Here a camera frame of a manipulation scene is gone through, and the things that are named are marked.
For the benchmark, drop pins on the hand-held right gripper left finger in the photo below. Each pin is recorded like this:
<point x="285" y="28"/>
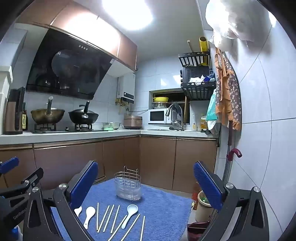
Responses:
<point x="84" y="185"/>

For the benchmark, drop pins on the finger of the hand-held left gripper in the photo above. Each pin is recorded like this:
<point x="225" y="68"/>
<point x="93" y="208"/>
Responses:
<point x="9" y="165"/>
<point x="20" y="185"/>

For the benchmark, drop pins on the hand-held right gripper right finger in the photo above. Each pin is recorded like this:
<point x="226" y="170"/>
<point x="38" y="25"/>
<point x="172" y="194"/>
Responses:
<point x="208" y="187"/>

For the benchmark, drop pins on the pale pink spoon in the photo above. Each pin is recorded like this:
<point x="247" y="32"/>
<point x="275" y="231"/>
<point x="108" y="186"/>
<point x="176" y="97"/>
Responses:
<point x="78" y="210"/>

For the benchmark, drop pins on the large white spoon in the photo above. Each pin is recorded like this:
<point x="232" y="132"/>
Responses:
<point x="132" y="209"/>

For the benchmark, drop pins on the group of wooden chopsticks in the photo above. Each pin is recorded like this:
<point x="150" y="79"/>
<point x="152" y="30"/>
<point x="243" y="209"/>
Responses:
<point x="130" y="227"/>

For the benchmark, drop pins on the cooking oil bottle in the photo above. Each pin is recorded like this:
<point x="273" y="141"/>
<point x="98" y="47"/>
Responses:
<point x="196" y="197"/>

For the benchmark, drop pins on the small white spoon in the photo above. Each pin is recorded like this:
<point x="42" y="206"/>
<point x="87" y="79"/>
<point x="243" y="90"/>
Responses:
<point x="90" y="212"/>

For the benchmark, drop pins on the dark red plastic bin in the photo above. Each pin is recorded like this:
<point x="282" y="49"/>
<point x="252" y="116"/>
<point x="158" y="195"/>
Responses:
<point x="196" y="231"/>

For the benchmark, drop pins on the dark sauce bottle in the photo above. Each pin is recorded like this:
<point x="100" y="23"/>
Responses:
<point x="25" y="120"/>

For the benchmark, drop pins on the brown thermos jug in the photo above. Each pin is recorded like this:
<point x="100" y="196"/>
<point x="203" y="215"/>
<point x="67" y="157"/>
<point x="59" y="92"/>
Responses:
<point x="12" y="111"/>

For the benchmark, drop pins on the blue fluffy mat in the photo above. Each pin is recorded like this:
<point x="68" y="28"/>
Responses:
<point x="161" y="220"/>

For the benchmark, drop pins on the mop pole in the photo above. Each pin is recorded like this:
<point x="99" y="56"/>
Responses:
<point x="230" y="134"/>

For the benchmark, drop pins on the black gas stove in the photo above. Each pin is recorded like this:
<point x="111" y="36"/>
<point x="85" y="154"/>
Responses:
<point x="62" y="131"/>

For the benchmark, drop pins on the bronze wok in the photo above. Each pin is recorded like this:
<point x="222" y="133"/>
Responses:
<point x="46" y="115"/>

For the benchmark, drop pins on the yellow dish soap bottle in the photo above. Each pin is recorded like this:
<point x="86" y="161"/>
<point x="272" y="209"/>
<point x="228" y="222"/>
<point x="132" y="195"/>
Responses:
<point x="203" y="124"/>

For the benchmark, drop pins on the glass bowl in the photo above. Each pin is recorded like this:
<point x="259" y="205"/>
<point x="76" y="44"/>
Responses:
<point x="111" y="126"/>

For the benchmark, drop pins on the black wok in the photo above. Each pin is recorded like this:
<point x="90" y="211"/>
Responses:
<point x="83" y="117"/>

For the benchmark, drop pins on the steel faucet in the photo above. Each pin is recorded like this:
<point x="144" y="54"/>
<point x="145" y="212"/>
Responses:
<point x="182" y="120"/>

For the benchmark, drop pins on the teal bag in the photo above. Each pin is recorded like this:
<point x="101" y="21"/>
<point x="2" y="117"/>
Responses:
<point x="211" y="109"/>

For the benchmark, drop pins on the brown rice cooker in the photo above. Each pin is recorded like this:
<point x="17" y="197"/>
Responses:
<point x="133" y="121"/>

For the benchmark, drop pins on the white microwave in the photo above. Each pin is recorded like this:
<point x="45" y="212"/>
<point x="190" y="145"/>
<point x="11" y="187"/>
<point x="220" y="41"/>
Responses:
<point x="156" y="117"/>

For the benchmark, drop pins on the steel pot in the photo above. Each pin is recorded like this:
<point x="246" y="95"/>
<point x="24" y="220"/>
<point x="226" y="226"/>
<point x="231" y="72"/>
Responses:
<point x="160" y="105"/>

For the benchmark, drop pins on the floral apron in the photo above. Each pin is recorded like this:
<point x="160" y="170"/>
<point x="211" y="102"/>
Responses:
<point x="231" y="92"/>

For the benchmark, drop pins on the yellow bowl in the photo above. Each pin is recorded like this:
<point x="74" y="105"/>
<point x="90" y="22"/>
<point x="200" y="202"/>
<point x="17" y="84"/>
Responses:
<point x="160" y="99"/>

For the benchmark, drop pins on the white water heater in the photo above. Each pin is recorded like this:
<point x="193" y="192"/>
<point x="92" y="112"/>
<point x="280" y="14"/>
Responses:
<point x="126" y="85"/>

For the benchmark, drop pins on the white crumpled cloth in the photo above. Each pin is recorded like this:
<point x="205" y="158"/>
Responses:
<point x="196" y="80"/>

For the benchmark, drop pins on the black range hood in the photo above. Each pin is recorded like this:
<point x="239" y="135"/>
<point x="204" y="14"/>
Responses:
<point x="69" y="69"/>

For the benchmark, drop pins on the yellow roll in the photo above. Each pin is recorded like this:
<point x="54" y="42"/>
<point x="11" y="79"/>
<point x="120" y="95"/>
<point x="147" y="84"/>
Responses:
<point x="204" y="48"/>

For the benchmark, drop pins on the wooden stick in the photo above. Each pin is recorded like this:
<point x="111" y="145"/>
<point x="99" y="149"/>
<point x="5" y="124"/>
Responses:
<point x="189" y="45"/>

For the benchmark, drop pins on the brown upper cabinets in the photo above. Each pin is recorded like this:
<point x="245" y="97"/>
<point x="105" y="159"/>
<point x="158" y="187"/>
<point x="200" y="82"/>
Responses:
<point x="69" y="16"/>

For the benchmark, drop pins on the white plastic bag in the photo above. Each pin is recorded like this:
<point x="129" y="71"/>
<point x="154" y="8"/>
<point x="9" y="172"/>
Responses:
<point x="226" y="20"/>

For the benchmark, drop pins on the round ceiling light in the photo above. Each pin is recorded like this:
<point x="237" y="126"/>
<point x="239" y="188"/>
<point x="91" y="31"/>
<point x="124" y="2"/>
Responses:
<point x="127" y="14"/>

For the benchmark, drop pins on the black wall rack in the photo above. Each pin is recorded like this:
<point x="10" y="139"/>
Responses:
<point x="198" y="91"/>

